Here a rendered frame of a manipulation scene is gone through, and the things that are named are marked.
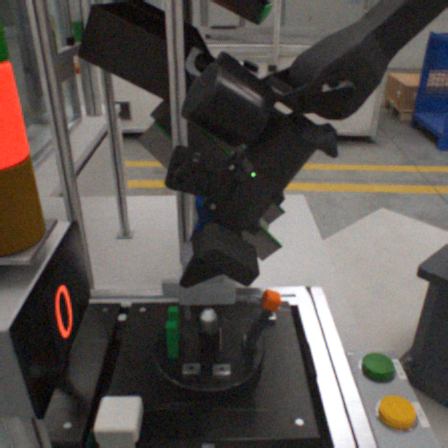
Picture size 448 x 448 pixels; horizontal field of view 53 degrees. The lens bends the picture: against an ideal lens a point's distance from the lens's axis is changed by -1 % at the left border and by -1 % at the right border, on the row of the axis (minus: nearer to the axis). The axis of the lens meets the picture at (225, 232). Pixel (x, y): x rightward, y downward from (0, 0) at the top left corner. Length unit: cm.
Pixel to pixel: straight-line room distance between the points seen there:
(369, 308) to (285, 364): 34
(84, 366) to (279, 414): 25
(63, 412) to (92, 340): 12
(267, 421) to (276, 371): 8
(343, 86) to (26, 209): 27
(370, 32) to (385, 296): 60
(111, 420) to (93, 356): 13
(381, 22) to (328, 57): 6
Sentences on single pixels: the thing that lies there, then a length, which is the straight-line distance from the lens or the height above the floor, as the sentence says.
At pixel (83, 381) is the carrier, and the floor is 97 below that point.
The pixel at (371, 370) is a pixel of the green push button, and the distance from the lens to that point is 61.
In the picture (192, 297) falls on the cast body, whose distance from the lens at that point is 51.
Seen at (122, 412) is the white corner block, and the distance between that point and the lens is 53.
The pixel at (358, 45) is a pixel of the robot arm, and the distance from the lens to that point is 43.
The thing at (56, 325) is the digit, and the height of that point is 120.
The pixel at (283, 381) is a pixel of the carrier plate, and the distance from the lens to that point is 58.
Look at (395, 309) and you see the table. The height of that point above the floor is 86.
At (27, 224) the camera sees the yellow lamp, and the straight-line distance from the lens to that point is 28.
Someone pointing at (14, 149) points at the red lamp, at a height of 132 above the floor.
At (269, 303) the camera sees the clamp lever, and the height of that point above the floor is 107.
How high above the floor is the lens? 139
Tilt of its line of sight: 29 degrees down
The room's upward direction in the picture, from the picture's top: straight up
